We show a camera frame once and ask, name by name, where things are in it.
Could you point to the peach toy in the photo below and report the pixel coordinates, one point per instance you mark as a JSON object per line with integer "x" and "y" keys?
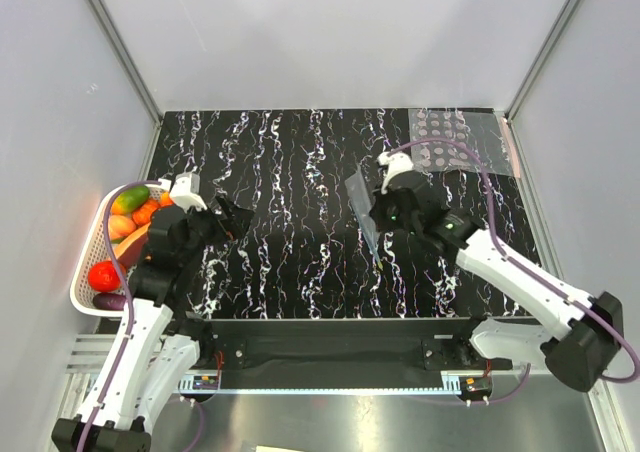
{"x": 119, "y": 227}

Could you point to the left connector board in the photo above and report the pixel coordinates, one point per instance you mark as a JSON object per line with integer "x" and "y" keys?
{"x": 207, "y": 381}

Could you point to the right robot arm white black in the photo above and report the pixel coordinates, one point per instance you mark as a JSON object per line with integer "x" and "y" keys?
{"x": 576, "y": 335}

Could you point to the clear zip bag blue zipper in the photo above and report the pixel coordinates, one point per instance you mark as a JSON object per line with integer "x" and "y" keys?
{"x": 361, "y": 205}

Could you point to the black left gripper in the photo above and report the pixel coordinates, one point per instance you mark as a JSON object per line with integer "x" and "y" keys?
{"x": 237, "y": 224}

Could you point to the right connector board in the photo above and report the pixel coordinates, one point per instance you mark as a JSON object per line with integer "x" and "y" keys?
{"x": 477, "y": 387}

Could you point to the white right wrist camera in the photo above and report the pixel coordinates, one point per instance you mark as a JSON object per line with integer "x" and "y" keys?
{"x": 392, "y": 165}

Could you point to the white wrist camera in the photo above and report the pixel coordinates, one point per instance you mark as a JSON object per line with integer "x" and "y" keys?
{"x": 185, "y": 192}
{"x": 392, "y": 165}

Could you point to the clear bags pink dots stack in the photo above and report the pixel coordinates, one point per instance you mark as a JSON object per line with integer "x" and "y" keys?
{"x": 485, "y": 132}

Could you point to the red tomato toy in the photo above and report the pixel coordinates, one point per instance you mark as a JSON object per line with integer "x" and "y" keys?
{"x": 103, "y": 277}

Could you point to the orange pumpkin toy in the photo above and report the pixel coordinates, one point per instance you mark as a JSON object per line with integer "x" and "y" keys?
{"x": 142, "y": 215}

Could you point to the connector board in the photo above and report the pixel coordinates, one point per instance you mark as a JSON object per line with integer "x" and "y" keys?
{"x": 207, "y": 381}
{"x": 477, "y": 387}

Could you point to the red pepper toy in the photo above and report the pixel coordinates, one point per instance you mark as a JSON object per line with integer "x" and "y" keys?
{"x": 165, "y": 200}

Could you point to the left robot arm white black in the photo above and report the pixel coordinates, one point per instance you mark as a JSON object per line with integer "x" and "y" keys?
{"x": 135, "y": 322}

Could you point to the green orange mango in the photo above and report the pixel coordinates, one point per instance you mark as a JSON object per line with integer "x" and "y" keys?
{"x": 130, "y": 200}

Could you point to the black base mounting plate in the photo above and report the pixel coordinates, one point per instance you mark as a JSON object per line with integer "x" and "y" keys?
{"x": 333, "y": 354}

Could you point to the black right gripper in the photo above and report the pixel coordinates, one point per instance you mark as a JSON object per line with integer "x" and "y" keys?
{"x": 377, "y": 212}

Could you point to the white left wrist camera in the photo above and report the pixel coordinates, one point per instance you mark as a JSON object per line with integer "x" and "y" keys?
{"x": 185, "y": 192}

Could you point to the purple eggplant toy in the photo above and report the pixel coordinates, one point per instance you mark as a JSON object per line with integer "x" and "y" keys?
{"x": 109, "y": 301}

